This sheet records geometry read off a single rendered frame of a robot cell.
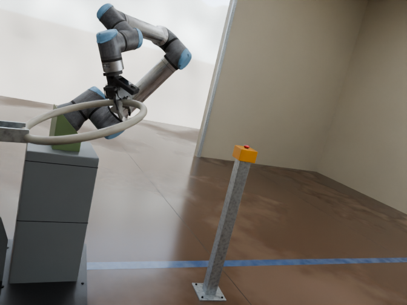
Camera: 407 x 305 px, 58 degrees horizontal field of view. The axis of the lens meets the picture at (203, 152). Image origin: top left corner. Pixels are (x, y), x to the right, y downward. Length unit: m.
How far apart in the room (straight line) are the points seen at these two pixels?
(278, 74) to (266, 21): 1.04
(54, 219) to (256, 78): 5.58
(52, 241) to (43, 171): 0.45
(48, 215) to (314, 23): 6.69
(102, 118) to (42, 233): 0.77
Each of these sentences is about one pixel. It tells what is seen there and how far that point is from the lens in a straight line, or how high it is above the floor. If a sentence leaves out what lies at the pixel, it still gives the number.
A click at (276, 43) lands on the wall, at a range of 7.50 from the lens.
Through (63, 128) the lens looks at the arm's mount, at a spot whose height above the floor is 0.98.
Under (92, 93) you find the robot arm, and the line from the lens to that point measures 2.35.
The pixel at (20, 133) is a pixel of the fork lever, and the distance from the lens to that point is 1.43.
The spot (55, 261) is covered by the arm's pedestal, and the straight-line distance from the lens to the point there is 2.53.
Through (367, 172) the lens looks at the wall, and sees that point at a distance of 7.88.
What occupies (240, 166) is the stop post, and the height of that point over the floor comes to 0.96.
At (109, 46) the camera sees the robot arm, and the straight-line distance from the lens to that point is 1.60.
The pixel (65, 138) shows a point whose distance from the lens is 1.30.
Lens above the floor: 1.45
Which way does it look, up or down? 11 degrees down
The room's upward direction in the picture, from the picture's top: 13 degrees clockwise
